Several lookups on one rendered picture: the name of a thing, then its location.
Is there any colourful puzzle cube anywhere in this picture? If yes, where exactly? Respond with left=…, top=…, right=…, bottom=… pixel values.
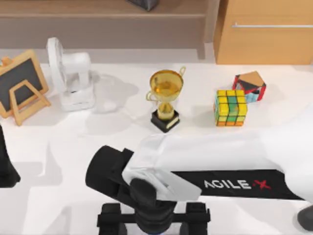
left=214, top=89, right=248, bottom=127

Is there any gold trophy with black base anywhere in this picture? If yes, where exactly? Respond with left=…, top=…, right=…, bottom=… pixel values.
left=145, top=66, right=187, bottom=134

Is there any white desk fan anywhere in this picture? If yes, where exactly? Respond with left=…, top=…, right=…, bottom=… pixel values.
left=46, top=37, right=96, bottom=112

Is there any wooden framed blackboard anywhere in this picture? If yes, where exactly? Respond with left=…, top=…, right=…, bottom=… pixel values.
left=0, top=49, right=52, bottom=127

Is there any wooden cupboard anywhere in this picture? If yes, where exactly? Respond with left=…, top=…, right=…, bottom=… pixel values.
left=213, top=0, right=313, bottom=66

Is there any wooden open shelf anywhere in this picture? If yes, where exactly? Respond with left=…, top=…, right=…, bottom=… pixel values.
left=0, top=0, right=222, bottom=60

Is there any dark object on shelf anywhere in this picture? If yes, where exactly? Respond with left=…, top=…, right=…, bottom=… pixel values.
left=126, top=0, right=158, bottom=12

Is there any wooden drawer front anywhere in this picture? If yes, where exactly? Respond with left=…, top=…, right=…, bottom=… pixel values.
left=221, top=0, right=313, bottom=44

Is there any long metal handle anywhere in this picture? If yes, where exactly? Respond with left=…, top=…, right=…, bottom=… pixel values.
left=231, top=22, right=313, bottom=28

